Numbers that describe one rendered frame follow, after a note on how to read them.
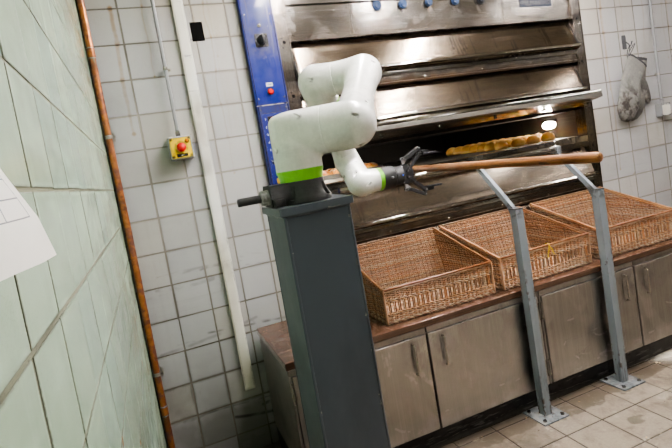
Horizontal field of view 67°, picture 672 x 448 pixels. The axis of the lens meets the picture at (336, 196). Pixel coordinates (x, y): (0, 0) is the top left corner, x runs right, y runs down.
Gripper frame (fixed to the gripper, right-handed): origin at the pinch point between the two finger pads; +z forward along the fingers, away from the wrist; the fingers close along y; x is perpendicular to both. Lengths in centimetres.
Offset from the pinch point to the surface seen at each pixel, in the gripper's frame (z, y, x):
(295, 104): -37, -40, -56
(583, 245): 79, 51, -4
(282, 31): -37, -75, -56
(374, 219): -6, 23, -53
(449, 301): 0, 58, -5
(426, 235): 20, 37, -50
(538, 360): 34, 92, 6
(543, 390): 34, 106, 6
